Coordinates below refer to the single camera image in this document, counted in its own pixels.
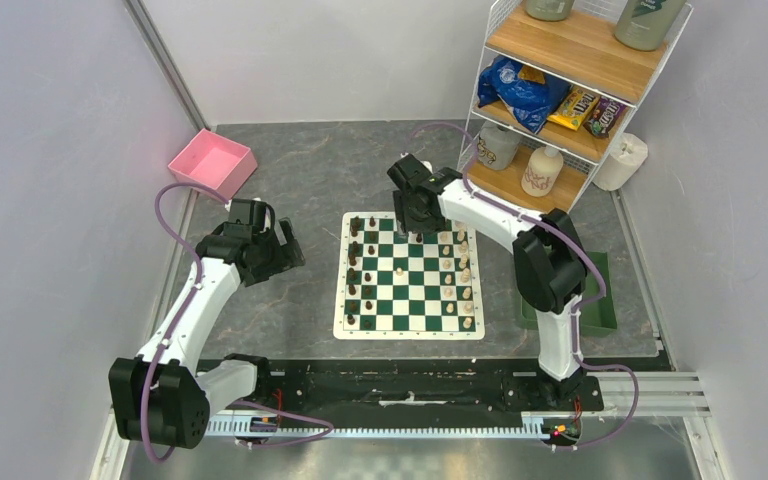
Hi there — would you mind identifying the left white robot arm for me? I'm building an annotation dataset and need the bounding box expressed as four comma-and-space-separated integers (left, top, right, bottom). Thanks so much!
108, 199, 305, 449

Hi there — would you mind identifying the green plastic tray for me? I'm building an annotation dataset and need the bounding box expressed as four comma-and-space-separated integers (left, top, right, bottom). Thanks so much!
516, 251, 617, 338

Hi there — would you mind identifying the pink plastic bin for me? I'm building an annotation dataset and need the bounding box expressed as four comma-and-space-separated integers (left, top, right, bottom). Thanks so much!
168, 129, 258, 201

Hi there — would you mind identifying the purple cable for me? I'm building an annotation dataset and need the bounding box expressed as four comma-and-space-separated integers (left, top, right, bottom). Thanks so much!
410, 122, 640, 452
140, 183, 336, 466

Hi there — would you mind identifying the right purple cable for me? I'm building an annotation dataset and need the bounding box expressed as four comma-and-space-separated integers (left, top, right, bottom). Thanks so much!
410, 122, 640, 452

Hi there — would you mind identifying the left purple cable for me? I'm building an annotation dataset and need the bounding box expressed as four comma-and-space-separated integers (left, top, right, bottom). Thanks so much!
140, 183, 336, 466

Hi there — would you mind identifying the yellow candy bag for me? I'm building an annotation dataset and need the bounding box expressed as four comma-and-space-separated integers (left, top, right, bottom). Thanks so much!
547, 86, 601, 131

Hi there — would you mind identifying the dark chess rook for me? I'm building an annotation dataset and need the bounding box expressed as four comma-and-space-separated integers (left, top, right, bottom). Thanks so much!
350, 217, 363, 233

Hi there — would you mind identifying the brown candy bag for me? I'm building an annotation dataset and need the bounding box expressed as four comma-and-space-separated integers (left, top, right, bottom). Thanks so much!
584, 97, 628, 138

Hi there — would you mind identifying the white wire wooden shelf rack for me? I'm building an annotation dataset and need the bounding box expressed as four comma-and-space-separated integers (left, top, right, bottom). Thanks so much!
459, 1, 692, 213

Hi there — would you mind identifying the green bottle top right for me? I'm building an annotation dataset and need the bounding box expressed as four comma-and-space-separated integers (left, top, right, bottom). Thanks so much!
614, 0, 686, 51

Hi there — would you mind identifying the grey jar with lettering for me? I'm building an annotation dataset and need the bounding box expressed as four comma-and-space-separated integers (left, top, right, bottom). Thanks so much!
476, 121, 521, 171

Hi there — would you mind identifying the white paper towel roll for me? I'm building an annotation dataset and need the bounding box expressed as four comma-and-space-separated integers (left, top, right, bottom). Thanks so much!
593, 133, 649, 192

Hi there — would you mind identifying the green white chess mat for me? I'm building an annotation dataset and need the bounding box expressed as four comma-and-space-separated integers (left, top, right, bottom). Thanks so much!
333, 211, 485, 341

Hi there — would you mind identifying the green bottle top left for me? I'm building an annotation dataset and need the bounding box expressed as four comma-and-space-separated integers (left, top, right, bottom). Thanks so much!
524, 0, 574, 22

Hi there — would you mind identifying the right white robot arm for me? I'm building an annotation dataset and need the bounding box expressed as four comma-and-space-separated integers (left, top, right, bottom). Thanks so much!
387, 154, 588, 409

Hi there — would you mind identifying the green bottle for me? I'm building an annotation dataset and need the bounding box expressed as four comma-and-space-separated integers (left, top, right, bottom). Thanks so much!
524, 0, 574, 22
614, 0, 686, 51

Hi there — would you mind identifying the cream soap bottle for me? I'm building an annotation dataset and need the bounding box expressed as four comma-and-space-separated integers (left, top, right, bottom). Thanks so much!
521, 146, 564, 197

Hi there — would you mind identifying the blue snack bag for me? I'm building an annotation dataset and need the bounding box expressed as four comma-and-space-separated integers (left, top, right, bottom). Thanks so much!
476, 55, 570, 134

